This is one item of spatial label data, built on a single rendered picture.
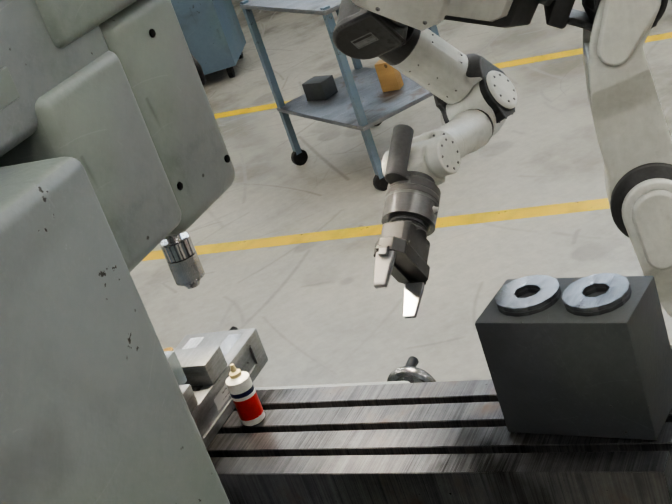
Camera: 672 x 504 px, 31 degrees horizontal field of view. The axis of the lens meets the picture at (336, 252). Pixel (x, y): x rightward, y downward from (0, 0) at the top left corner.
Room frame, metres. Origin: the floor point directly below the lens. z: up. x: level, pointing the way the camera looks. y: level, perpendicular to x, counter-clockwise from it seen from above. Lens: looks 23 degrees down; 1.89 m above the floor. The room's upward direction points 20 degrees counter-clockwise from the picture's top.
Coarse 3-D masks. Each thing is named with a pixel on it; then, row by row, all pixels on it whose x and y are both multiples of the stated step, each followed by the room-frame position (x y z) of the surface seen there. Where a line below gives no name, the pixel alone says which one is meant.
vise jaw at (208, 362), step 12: (192, 348) 1.85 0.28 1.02; (204, 348) 1.83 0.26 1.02; (216, 348) 1.82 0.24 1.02; (180, 360) 1.82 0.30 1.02; (192, 360) 1.81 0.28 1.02; (204, 360) 1.79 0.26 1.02; (216, 360) 1.80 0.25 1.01; (192, 372) 1.79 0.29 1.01; (204, 372) 1.78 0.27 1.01; (216, 372) 1.79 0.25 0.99; (192, 384) 1.79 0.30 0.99; (204, 384) 1.78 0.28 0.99
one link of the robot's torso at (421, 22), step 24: (360, 0) 1.91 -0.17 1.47; (384, 0) 1.88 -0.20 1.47; (408, 0) 1.86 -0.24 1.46; (432, 0) 1.84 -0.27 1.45; (456, 0) 1.84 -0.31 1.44; (480, 0) 1.82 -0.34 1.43; (504, 0) 1.81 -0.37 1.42; (528, 0) 1.83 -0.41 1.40; (408, 24) 1.89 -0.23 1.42; (432, 24) 1.87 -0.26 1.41; (480, 24) 1.87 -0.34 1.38; (504, 24) 1.85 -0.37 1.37; (528, 24) 1.88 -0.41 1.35
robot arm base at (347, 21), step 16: (352, 16) 2.00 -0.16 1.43; (368, 16) 1.97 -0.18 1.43; (336, 32) 2.02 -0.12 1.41; (352, 32) 2.00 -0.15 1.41; (368, 32) 2.00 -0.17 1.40; (384, 32) 1.99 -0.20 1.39; (400, 32) 2.00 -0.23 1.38; (352, 48) 2.03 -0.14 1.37; (368, 48) 2.02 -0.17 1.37; (384, 48) 2.01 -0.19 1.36
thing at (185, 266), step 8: (184, 248) 1.70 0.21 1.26; (192, 248) 1.71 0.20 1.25; (168, 256) 1.70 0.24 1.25; (176, 256) 1.69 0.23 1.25; (184, 256) 1.69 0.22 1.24; (192, 256) 1.70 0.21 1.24; (168, 264) 1.71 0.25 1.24; (176, 264) 1.69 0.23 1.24; (184, 264) 1.69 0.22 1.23; (192, 264) 1.70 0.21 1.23; (200, 264) 1.71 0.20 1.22; (176, 272) 1.70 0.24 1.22; (184, 272) 1.69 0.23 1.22; (192, 272) 1.70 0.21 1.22; (200, 272) 1.70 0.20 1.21; (176, 280) 1.70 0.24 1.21; (184, 280) 1.69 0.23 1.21; (192, 280) 1.69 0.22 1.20
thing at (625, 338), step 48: (528, 288) 1.49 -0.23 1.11; (576, 288) 1.43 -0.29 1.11; (624, 288) 1.39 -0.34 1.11; (480, 336) 1.46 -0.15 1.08; (528, 336) 1.41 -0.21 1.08; (576, 336) 1.37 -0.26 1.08; (624, 336) 1.33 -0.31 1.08; (528, 384) 1.43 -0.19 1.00; (576, 384) 1.38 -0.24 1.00; (624, 384) 1.34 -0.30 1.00; (528, 432) 1.44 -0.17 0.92; (576, 432) 1.40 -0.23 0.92; (624, 432) 1.35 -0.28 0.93
